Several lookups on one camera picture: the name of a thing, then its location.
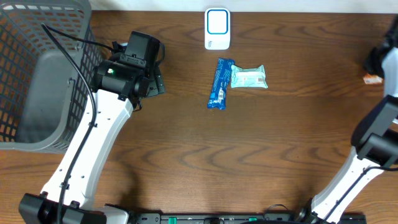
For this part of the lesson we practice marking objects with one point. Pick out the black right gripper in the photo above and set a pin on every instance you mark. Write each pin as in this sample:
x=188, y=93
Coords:
x=374, y=62

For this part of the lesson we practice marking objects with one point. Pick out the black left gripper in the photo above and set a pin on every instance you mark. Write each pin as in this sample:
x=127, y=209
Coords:
x=158, y=82

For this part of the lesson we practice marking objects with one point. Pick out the blue Oreo cookie pack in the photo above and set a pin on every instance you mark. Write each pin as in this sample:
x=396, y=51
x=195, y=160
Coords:
x=221, y=81

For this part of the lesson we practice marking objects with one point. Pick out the teal wet wipes pack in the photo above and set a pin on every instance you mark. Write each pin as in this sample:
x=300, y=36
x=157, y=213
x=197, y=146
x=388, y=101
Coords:
x=248, y=78

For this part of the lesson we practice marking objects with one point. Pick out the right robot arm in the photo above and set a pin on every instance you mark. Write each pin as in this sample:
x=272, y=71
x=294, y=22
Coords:
x=373, y=143

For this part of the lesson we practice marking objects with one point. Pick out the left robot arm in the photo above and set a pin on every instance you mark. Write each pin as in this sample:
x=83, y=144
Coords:
x=115, y=92

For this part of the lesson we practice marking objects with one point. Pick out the grey plastic mesh basket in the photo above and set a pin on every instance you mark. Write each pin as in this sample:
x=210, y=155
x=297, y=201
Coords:
x=47, y=56

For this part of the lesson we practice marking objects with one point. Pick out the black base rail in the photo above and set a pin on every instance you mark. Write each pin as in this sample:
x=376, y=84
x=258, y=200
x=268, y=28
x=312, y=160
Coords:
x=269, y=216

